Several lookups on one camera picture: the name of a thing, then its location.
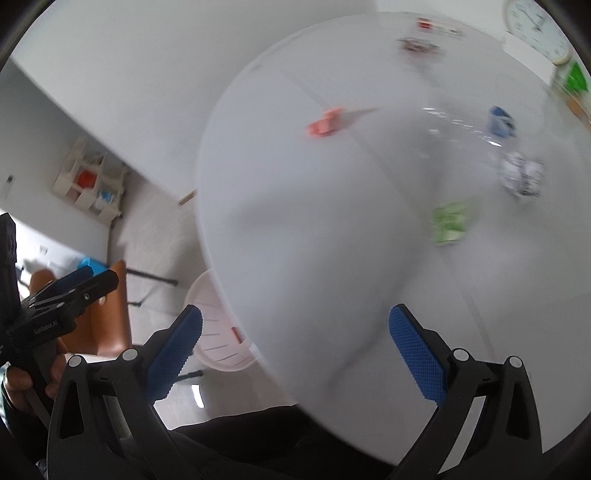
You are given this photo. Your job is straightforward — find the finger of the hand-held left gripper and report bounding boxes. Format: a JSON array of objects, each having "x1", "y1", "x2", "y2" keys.
[
  {"x1": 28, "y1": 266, "x2": 96, "y2": 298},
  {"x1": 21, "y1": 270, "x2": 119, "y2": 324}
]

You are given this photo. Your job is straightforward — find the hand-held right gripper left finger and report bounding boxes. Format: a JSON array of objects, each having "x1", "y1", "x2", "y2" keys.
[{"x1": 46, "y1": 304, "x2": 204, "y2": 480}]

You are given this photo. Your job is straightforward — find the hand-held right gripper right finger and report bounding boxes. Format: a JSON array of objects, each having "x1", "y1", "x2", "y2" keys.
[{"x1": 389, "y1": 303, "x2": 542, "y2": 480}]

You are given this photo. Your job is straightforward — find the pink waste basket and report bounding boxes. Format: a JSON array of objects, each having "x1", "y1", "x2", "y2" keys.
[{"x1": 186, "y1": 269, "x2": 257, "y2": 371}]

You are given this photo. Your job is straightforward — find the person's left hand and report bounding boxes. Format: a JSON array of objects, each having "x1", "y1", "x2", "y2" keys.
[{"x1": 1, "y1": 338, "x2": 68, "y2": 418}]

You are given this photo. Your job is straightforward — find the orange chair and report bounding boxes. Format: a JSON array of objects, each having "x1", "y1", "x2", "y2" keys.
[{"x1": 28, "y1": 260, "x2": 179, "y2": 357}]

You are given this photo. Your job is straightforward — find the cream shelf rack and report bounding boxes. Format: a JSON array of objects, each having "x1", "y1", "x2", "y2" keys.
[{"x1": 52, "y1": 137, "x2": 130, "y2": 226}]

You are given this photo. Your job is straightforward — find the black trousers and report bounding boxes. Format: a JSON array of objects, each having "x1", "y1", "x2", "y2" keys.
[{"x1": 152, "y1": 403, "x2": 416, "y2": 480}]

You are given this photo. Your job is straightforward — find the green crumpled wrapper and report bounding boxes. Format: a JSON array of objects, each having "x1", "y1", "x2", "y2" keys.
[{"x1": 430, "y1": 202, "x2": 468, "y2": 245}]

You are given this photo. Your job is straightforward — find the crumpled grey paper ball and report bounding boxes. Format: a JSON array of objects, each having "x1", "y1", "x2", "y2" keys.
[{"x1": 498, "y1": 153, "x2": 546, "y2": 199}]

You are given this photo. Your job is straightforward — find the crushed clear plastic bottle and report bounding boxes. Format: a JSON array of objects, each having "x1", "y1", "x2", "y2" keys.
[{"x1": 422, "y1": 106, "x2": 502, "y2": 148}]

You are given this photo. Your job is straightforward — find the crumpled blue paper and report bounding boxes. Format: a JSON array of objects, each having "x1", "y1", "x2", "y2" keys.
[{"x1": 488, "y1": 106, "x2": 517, "y2": 138}]

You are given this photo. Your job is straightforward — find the crumpled pink paper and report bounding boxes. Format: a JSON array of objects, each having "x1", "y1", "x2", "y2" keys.
[{"x1": 307, "y1": 108, "x2": 346, "y2": 138}]

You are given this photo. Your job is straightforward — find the clear crumpled wrapper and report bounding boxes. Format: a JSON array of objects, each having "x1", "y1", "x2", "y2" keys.
[{"x1": 398, "y1": 38, "x2": 440, "y2": 56}]

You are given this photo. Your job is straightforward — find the green plastic bag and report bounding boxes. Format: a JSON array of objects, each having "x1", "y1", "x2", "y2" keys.
[{"x1": 564, "y1": 62, "x2": 591, "y2": 92}]

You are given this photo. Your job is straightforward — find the red and white small box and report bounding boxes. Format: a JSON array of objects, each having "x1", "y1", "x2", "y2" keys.
[{"x1": 416, "y1": 17, "x2": 464, "y2": 37}]

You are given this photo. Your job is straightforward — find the round wall clock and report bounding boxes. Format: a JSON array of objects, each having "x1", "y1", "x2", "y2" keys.
[{"x1": 503, "y1": 0, "x2": 574, "y2": 64}]

